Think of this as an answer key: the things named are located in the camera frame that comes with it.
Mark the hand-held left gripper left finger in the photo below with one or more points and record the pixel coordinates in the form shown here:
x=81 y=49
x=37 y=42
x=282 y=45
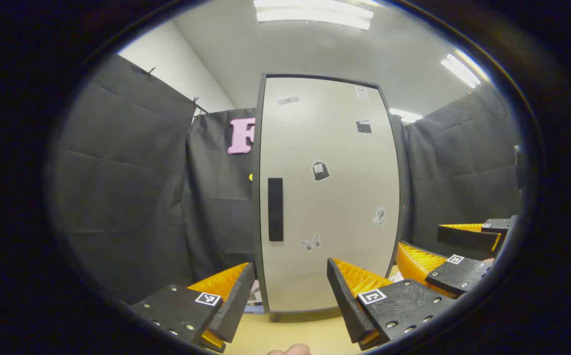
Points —
x=236 y=305

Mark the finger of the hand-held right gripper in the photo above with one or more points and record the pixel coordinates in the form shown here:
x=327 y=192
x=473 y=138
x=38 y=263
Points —
x=467 y=239
x=457 y=276

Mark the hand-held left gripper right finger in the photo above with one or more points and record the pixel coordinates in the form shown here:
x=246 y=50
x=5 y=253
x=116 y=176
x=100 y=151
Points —
x=347 y=305

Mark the light grey cabinet door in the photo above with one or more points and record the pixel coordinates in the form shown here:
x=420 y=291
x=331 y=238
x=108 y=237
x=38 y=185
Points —
x=305 y=148

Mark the flat blue book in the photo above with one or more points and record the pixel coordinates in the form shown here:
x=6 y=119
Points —
x=254 y=309

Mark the small pink white box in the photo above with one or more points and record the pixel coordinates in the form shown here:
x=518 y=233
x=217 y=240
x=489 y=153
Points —
x=254 y=293

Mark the ceiling strip light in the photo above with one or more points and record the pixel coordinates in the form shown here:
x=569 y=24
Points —
x=460 y=70
x=406 y=116
x=315 y=16

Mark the black backdrop cloth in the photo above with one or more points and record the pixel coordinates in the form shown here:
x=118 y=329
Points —
x=132 y=172

